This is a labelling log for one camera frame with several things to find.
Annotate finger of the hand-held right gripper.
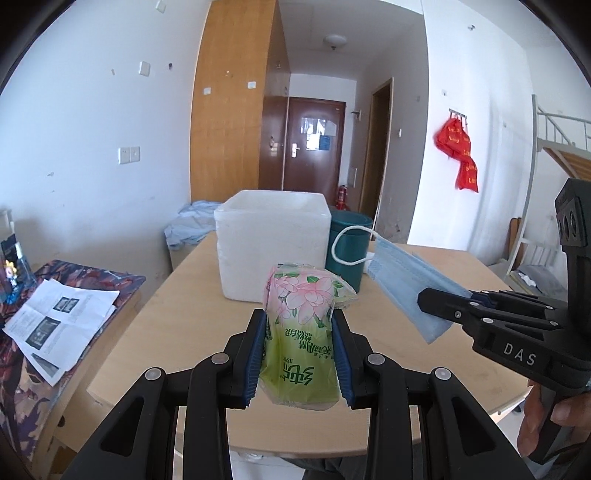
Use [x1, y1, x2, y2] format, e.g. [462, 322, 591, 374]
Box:
[470, 289, 570, 320]
[417, 287, 561, 333]

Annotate white foam box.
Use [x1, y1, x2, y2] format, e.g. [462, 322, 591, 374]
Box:
[213, 188, 332, 303]

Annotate grey metal bunk bed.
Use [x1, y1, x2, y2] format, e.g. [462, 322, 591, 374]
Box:
[505, 95, 591, 296]

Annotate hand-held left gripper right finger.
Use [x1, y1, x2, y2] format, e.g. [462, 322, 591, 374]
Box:
[331, 310, 525, 480]

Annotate wooden board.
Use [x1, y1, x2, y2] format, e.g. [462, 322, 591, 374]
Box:
[508, 217, 522, 264]

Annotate blue printed box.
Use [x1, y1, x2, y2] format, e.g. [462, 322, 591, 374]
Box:
[0, 233, 33, 305]

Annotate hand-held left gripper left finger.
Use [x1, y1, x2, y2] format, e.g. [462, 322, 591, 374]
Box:
[60, 308, 269, 480]

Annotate light blue cloth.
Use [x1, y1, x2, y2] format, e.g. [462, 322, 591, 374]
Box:
[165, 200, 227, 250]

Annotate person's right hand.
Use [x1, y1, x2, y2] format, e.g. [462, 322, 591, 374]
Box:
[517, 383, 591, 455]

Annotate teal metal canister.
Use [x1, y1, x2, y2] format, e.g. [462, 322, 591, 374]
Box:
[325, 210, 375, 294]

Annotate printed paper leaflets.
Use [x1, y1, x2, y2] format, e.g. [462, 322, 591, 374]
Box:
[2, 278, 120, 386]

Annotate red cloth bag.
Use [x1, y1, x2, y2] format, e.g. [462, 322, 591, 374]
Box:
[434, 116, 471, 160]
[455, 154, 479, 193]

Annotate wooden wardrobe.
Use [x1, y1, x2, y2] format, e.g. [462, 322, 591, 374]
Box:
[190, 0, 291, 204]

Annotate brown entrance door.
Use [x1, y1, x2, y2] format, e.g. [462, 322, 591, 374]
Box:
[283, 96, 347, 198]

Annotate wooden side door frame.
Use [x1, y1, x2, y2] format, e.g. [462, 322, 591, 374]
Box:
[360, 78, 394, 232]

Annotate blue face mask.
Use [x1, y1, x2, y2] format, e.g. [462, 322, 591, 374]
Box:
[330, 225, 472, 343]

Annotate grey bedding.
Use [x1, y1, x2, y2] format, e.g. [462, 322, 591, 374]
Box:
[517, 268, 555, 296]

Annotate green floral tissue packet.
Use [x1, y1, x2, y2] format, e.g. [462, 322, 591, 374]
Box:
[259, 262, 358, 411]

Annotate patterned dark cloth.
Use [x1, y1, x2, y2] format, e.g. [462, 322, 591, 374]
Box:
[0, 259, 146, 462]

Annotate person's leg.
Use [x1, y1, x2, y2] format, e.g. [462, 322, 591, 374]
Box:
[295, 456, 370, 480]

